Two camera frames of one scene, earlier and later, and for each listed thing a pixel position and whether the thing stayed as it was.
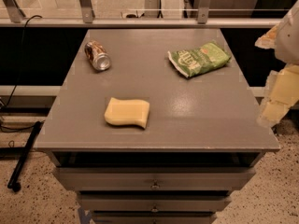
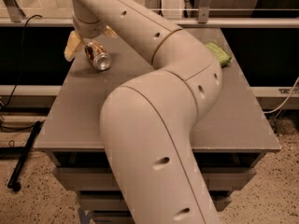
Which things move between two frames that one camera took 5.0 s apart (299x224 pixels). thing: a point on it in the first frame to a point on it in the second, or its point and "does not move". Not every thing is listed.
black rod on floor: x=13 y=182 does not move
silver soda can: x=98 y=57 does not move
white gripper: x=289 y=41 to x=89 y=30
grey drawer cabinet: x=154 y=126 does not move
